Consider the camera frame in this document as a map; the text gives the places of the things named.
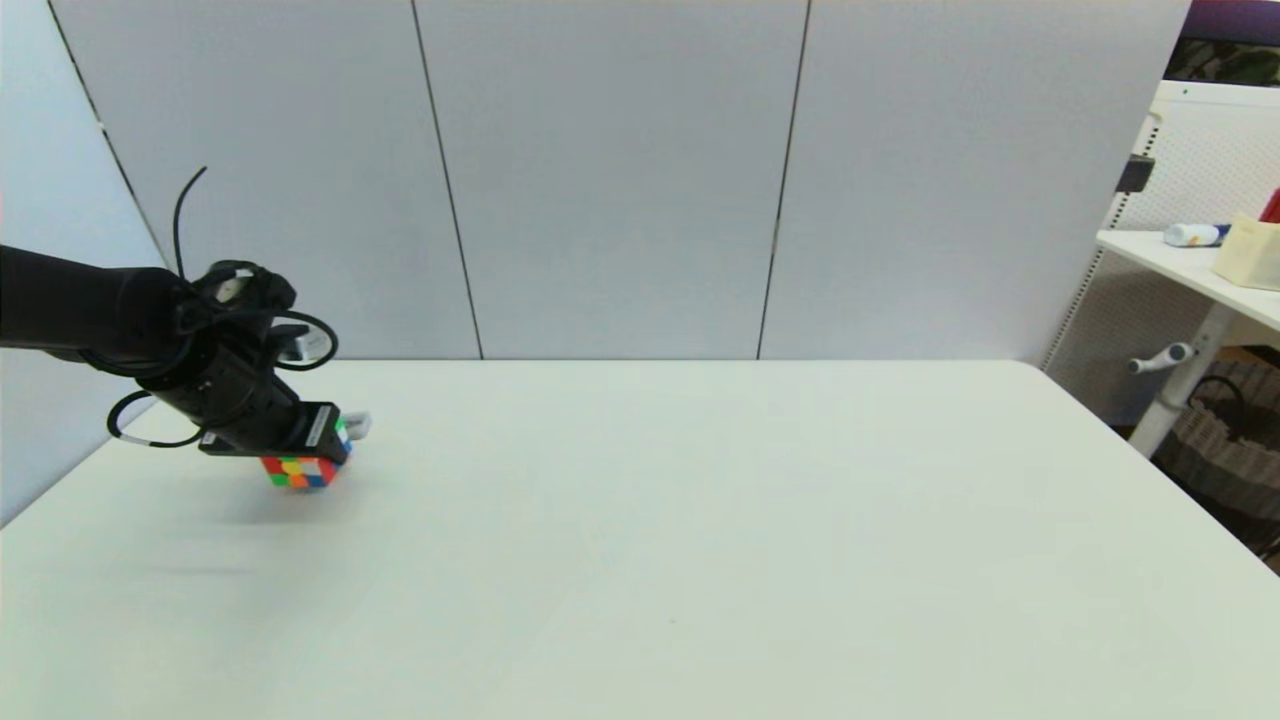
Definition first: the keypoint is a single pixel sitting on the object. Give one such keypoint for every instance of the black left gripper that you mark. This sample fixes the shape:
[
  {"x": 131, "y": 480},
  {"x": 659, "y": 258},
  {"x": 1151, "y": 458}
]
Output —
[{"x": 310, "y": 435}]

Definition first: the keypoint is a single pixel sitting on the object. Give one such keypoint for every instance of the multicoloured rubiks cube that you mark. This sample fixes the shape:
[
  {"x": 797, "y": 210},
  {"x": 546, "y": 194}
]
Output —
[{"x": 298, "y": 470}]

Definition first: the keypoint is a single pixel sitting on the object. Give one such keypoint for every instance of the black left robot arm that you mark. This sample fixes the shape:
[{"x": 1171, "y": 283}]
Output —
[{"x": 90, "y": 305}]

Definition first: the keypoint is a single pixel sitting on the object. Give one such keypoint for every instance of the grey label plate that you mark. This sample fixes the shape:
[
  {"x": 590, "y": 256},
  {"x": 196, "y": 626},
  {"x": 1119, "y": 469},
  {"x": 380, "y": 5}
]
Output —
[{"x": 359, "y": 426}]

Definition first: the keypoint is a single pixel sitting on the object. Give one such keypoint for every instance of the black pegboard clip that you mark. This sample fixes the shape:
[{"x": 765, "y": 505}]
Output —
[{"x": 1134, "y": 174}]

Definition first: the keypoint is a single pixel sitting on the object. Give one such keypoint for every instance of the white side desk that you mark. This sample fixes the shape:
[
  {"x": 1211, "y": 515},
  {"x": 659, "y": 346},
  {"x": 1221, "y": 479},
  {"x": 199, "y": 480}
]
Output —
[{"x": 1180, "y": 262}]

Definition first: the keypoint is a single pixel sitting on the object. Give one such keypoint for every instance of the white bottle blue cap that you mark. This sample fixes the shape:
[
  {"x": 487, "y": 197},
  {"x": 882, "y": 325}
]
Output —
[{"x": 1190, "y": 234}]

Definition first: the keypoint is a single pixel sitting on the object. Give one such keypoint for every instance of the woven basket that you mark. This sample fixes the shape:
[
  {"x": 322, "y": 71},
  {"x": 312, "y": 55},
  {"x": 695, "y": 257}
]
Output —
[{"x": 1225, "y": 455}]

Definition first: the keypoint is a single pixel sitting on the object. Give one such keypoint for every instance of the white pegboard panel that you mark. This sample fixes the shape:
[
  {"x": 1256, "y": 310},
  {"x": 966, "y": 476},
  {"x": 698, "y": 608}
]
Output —
[{"x": 1200, "y": 150}]

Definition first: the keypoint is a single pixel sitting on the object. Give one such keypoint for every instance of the cream storage box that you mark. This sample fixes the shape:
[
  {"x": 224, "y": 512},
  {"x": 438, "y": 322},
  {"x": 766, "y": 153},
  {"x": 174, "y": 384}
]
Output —
[{"x": 1250, "y": 255}]

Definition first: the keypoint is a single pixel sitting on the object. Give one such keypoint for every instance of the red object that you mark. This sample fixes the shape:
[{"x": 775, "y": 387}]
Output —
[{"x": 1272, "y": 205}]

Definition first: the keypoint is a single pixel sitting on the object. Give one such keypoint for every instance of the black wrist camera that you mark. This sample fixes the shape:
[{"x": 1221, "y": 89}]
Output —
[{"x": 245, "y": 290}]

